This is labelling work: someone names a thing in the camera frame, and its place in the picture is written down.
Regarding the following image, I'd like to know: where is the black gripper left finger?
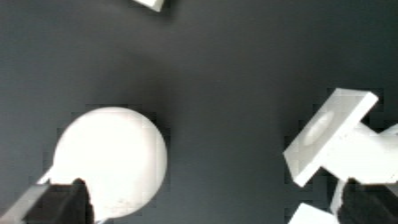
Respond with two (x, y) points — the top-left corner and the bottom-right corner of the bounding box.
(15, 179), (93, 224)

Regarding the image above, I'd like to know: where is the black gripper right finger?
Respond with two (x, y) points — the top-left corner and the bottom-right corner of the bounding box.
(337, 179), (398, 224)

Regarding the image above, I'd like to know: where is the white lamp base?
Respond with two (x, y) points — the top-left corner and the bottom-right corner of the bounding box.
(284, 89), (398, 224)

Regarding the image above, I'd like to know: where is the white lamp bulb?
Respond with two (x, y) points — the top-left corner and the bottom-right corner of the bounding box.
(37, 107), (166, 222)

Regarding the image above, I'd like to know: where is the white marker tag sheet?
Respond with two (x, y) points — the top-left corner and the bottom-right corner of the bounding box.
(131, 0), (168, 12)

